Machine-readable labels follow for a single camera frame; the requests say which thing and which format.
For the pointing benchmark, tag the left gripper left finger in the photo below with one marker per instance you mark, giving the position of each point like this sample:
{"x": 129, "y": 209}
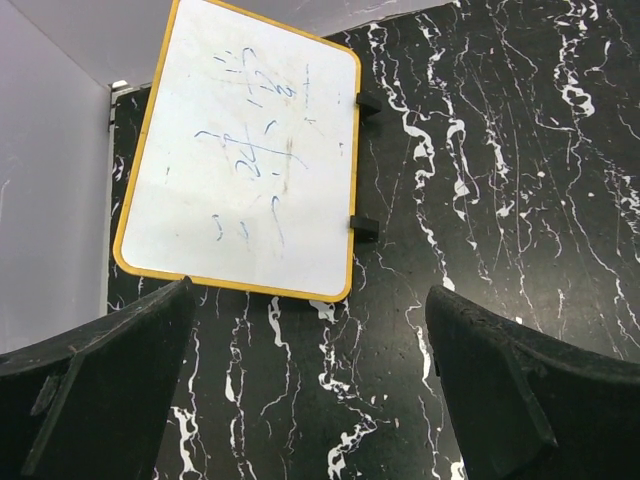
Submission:
{"x": 93, "y": 402}

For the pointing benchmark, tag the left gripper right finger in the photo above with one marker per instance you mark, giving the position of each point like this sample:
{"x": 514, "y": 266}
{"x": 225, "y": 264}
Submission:
{"x": 524, "y": 405}

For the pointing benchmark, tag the lower black whiteboard stand foot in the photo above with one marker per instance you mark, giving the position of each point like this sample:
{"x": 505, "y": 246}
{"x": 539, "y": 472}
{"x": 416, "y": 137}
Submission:
{"x": 366, "y": 230}

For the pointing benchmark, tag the black whiteboard stand foot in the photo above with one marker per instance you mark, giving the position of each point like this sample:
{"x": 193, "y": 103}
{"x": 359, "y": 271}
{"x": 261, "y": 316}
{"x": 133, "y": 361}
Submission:
{"x": 366, "y": 230}
{"x": 367, "y": 105}

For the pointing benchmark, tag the upper black whiteboard stand foot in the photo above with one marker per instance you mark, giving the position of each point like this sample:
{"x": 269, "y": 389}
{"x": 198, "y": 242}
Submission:
{"x": 367, "y": 105}

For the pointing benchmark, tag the small whiteboard with wooden frame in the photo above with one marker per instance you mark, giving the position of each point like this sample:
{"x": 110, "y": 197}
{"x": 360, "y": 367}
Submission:
{"x": 244, "y": 175}

